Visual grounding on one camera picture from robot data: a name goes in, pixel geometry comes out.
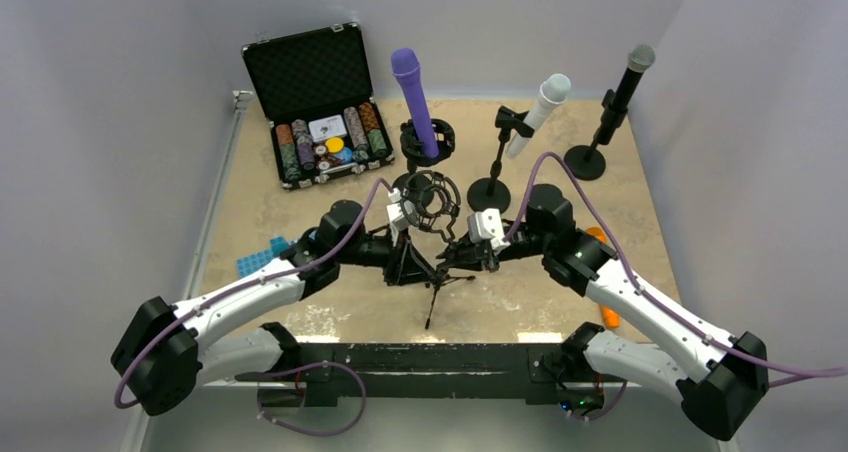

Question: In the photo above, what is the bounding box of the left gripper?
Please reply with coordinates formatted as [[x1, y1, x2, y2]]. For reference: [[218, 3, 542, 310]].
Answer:
[[335, 222, 433, 286]]

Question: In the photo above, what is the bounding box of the black tripod shock mount stand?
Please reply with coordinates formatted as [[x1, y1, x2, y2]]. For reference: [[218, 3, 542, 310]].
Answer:
[[402, 170, 475, 331]]

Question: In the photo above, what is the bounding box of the orange microphone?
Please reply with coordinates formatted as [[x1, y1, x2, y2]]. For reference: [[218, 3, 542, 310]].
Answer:
[[586, 226, 621, 331]]

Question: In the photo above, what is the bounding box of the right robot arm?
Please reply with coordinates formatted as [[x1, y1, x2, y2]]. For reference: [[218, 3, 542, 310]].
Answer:
[[438, 184, 769, 441]]

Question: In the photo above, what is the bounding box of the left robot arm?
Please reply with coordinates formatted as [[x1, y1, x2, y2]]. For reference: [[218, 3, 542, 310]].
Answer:
[[110, 193, 438, 416]]

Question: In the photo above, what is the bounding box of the black clip round base stand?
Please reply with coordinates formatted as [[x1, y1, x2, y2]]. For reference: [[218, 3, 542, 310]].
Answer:
[[466, 106, 534, 212]]

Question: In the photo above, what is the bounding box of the white microphone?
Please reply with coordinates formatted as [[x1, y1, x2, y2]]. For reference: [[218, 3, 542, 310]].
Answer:
[[506, 73, 571, 159]]

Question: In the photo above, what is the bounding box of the purple microphone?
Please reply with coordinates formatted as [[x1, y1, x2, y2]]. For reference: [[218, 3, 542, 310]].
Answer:
[[390, 47, 439, 159]]

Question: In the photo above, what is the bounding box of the black silver-head microphone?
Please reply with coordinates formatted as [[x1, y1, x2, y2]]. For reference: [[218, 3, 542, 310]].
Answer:
[[606, 44, 656, 112]]

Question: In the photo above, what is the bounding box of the blue building baseplate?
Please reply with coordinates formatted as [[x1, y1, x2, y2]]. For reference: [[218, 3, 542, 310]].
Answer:
[[236, 236, 297, 278]]

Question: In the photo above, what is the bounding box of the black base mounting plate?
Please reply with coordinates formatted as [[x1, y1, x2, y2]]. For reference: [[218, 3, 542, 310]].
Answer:
[[264, 343, 606, 412]]

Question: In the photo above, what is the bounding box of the yellow chip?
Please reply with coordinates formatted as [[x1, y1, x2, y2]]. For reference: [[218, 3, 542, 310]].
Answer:
[[324, 137, 345, 154]]

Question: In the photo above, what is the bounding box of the white card box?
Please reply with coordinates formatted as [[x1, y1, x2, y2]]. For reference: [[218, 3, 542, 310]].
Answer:
[[308, 114, 348, 142]]

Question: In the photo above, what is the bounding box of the black poker chip case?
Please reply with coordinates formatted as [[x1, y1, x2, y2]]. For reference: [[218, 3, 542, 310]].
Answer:
[[241, 22, 396, 190]]

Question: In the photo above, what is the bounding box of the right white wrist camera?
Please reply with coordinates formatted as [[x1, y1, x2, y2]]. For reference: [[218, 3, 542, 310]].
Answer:
[[467, 208, 508, 250]]

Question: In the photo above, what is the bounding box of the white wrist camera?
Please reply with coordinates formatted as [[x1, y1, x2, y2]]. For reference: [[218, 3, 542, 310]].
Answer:
[[386, 188, 419, 242], [467, 208, 508, 250]]

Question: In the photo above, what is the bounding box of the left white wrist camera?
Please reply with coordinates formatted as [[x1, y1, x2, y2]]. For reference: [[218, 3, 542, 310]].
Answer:
[[386, 188, 419, 242]]

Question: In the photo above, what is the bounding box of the black shock mount round stand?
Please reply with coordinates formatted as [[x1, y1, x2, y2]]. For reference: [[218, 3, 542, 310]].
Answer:
[[393, 119, 457, 216]]

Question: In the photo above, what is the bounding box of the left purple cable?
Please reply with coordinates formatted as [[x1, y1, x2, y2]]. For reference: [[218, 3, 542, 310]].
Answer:
[[113, 177, 393, 411]]

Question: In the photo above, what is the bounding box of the purple cable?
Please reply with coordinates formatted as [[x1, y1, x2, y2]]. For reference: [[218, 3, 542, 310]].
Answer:
[[503, 151, 848, 377], [113, 177, 393, 411]]

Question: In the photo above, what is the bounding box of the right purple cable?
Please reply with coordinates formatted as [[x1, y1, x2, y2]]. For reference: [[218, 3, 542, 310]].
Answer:
[[503, 151, 848, 377]]

